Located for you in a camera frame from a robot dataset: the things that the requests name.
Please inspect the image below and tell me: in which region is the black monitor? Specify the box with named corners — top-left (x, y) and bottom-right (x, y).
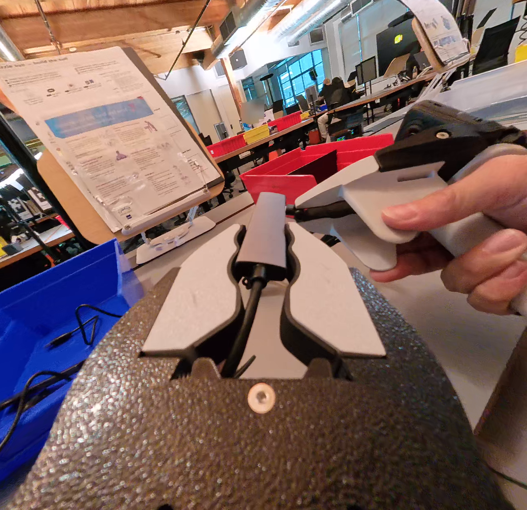
top-left (375, 24), bottom-right (421, 67)

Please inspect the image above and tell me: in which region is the grey usb hub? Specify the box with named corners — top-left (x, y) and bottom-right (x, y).
top-left (235, 192), bottom-right (288, 283)

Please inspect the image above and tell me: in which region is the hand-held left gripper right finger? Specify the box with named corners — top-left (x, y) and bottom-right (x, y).
top-left (281, 222), bottom-right (388, 359)

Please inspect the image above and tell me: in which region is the black hub cable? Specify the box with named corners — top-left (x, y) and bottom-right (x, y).
top-left (220, 263), bottom-right (269, 380)

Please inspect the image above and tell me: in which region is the person's right hand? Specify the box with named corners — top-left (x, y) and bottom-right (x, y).
top-left (370, 154), bottom-right (527, 318)

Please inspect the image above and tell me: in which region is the grey desk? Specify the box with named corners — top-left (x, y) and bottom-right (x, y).
top-left (124, 191), bottom-right (527, 436)

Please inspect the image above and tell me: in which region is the blue plastic bin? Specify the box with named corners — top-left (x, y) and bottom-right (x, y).
top-left (0, 238), bottom-right (145, 483)

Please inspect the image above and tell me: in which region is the document stand with sheets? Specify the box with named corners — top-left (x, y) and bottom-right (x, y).
top-left (0, 46), bottom-right (226, 266)
top-left (372, 0), bottom-right (473, 73)

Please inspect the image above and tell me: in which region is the yellow storage bin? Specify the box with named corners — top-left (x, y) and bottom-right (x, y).
top-left (243, 124), bottom-right (271, 145)

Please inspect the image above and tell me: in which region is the red plastic bin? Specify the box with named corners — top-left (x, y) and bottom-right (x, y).
top-left (240, 133), bottom-right (395, 207)

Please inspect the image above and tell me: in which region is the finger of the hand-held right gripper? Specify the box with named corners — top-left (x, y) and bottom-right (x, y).
top-left (294, 155), bottom-right (448, 210)
top-left (329, 188), bottom-right (413, 272)

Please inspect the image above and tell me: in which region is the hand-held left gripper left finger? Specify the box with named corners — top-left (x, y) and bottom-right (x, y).
top-left (140, 224), bottom-right (246, 356)

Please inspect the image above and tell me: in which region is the thin black cable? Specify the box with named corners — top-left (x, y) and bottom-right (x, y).
top-left (46, 303), bottom-right (123, 349)

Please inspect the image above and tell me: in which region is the red storage bin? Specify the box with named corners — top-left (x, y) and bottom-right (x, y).
top-left (268, 110), bottom-right (304, 133)
top-left (206, 133), bottom-right (248, 157)

